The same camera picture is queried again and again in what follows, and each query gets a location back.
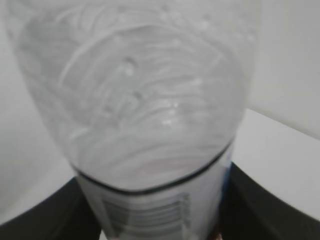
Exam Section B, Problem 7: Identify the clear plastic water bottle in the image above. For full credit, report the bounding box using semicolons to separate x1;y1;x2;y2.
4;0;262;240

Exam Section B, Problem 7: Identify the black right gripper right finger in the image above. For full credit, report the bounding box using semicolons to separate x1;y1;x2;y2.
219;163;320;240

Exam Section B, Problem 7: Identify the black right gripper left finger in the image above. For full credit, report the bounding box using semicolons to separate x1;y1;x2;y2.
0;178;102;240

